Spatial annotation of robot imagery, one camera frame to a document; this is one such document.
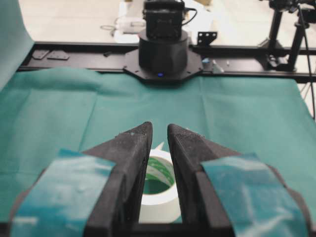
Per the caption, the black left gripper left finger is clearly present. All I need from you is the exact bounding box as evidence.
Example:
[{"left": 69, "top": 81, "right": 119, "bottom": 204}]
[{"left": 7, "top": 122, "right": 153, "bottom": 237}]

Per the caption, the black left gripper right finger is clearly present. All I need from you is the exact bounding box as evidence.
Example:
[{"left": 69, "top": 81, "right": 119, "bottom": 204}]
[{"left": 167, "top": 124, "right": 312, "bottom": 237}]

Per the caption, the white duct tape roll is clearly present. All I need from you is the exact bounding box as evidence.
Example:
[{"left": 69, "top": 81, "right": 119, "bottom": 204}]
[{"left": 139, "top": 142, "right": 181, "bottom": 224}]

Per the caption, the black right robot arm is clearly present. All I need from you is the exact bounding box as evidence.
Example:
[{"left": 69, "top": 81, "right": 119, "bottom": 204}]
[{"left": 139, "top": 0, "right": 188, "bottom": 77}]

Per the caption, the green table cloth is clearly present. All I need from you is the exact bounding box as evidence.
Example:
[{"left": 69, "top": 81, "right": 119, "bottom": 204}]
[{"left": 0, "top": 68, "right": 316, "bottom": 222}]

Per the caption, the green backdrop curtain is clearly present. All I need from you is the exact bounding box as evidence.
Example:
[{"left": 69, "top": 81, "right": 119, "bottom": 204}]
[{"left": 0, "top": 0, "right": 34, "bottom": 89}]

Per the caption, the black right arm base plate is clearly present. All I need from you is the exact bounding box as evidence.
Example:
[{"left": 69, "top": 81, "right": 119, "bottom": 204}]
[{"left": 123, "top": 48, "right": 203, "bottom": 84}]

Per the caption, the black aluminium frame rail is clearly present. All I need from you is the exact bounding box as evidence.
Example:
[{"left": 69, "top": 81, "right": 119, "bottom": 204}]
[{"left": 17, "top": 42, "right": 316, "bottom": 83}]

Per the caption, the black perforated bracket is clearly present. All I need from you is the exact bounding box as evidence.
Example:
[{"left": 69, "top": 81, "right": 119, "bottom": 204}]
[{"left": 197, "top": 32, "right": 218, "bottom": 47}]

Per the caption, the black camera stand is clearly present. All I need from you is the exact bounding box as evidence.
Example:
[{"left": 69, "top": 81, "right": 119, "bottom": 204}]
[{"left": 259, "top": 0, "right": 316, "bottom": 72}]

